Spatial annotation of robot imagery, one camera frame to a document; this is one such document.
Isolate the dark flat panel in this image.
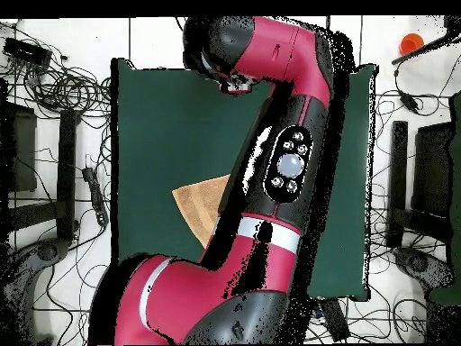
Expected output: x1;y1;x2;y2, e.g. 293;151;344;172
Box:
411;122;455;217
0;102;38;194

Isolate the tangled black cable bundle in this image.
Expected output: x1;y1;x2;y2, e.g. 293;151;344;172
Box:
21;64;113;120

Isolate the tan terry towel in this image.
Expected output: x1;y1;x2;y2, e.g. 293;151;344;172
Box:
171;174;231;249

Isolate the black power adapter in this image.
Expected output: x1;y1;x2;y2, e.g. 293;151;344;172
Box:
397;89;420;114

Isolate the black rod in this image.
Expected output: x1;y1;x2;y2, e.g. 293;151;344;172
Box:
391;32;461;66

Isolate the hanging green cloth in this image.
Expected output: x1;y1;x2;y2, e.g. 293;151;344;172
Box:
428;95;461;307

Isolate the black stand bar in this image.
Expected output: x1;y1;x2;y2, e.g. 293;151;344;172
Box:
56;109;81;241
386;120;409;248

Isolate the dark green table cloth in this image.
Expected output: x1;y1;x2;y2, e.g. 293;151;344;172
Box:
110;57;379;305

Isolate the black electronics box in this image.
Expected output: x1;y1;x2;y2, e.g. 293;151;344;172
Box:
3;37;53;68

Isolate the orange cup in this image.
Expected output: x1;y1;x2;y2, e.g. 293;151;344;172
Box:
398;32;425;57

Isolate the black power strip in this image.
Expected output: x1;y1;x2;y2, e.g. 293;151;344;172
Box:
320;297;350;342
81;167;110;227

